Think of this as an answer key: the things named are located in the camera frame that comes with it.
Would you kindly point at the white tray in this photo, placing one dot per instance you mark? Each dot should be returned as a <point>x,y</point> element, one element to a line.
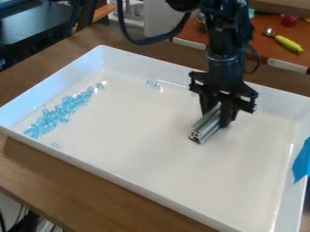
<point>161,145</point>

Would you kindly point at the blue tape strip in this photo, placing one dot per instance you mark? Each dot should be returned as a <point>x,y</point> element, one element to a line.
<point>301,160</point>

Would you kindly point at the silver metal bar tool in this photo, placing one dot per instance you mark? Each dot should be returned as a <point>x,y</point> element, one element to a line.
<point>205,129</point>

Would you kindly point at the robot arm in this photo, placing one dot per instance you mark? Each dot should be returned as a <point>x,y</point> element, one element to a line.
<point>224,27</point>

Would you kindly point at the red toy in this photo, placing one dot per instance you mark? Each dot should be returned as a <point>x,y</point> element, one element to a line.
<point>289,20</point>

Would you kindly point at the pile of blue bits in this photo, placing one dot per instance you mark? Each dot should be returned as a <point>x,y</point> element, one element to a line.
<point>60,111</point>
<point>153,84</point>

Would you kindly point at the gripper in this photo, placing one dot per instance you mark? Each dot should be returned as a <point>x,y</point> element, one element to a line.
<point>224,79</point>

